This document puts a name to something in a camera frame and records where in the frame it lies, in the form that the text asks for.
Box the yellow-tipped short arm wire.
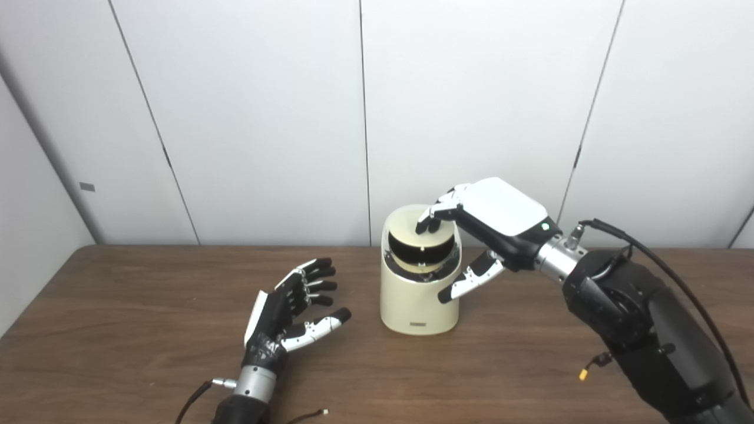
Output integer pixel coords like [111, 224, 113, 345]
[578, 352, 614, 382]

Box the thin white-tipped loose wire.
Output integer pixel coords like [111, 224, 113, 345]
[286, 409, 329, 424]

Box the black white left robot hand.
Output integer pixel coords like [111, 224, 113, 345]
[243, 257, 352, 376]

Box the cream-colored round bin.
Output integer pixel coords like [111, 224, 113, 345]
[380, 204, 464, 336]

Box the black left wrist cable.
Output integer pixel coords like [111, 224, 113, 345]
[175, 378, 238, 424]

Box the cream round bin lid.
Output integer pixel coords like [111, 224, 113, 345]
[387, 212, 457, 275]

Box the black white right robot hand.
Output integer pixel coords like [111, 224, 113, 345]
[416, 177, 564, 304]

